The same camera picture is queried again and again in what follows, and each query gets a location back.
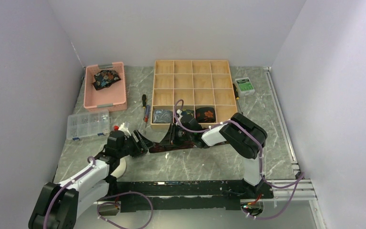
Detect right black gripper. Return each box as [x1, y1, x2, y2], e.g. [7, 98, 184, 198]
[159, 124, 193, 147]

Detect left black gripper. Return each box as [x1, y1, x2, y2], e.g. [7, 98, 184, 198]
[117, 129, 155, 158]

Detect dark red floral tie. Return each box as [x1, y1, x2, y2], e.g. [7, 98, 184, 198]
[141, 141, 210, 153]

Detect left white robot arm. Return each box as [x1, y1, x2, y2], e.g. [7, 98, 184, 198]
[28, 130, 155, 229]

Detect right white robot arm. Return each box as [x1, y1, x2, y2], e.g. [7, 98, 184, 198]
[157, 113, 268, 198]

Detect white tape roll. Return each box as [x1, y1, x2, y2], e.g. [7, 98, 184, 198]
[111, 158, 127, 179]

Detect navy yellow rolled tie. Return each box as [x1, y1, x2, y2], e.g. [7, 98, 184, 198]
[182, 109, 194, 119]

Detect blue grey rolled tie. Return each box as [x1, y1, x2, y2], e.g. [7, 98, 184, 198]
[152, 109, 173, 124]

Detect black orange rolled tie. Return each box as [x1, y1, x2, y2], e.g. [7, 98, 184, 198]
[195, 106, 216, 123]

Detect blue red screwdriver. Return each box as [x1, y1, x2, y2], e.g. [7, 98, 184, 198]
[143, 105, 151, 130]

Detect clear plastic screw box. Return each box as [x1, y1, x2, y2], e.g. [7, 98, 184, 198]
[66, 110, 110, 141]

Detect wooden compartment tray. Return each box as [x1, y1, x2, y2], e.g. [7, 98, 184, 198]
[150, 60, 238, 131]

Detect pink plastic basket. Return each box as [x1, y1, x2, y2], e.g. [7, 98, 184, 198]
[83, 62, 127, 112]

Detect black floral tie in basket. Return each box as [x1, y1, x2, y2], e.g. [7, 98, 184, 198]
[92, 70, 121, 91]

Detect thin black yellow screwdriver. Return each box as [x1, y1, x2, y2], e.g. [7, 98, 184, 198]
[233, 84, 243, 114]

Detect green white small box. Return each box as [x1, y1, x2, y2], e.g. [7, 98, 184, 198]
[234, 77, 255, 97]

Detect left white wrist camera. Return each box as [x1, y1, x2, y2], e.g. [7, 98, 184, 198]
[113, 122, 131, 136]

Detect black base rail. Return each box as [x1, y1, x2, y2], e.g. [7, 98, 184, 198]
[99, 180, 274, 213]

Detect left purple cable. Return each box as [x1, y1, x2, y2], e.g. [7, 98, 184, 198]
[96, 192, 154, 229]

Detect purple cable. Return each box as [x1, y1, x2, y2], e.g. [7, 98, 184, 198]
[173, 99, 306, 221]
[96, 192, 154, 229]

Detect aluminium rail at right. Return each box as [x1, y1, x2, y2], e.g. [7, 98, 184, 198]
[263, 67, 301, 176]

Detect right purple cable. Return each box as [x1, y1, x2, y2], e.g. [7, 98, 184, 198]
[173, 99, 306, 221]

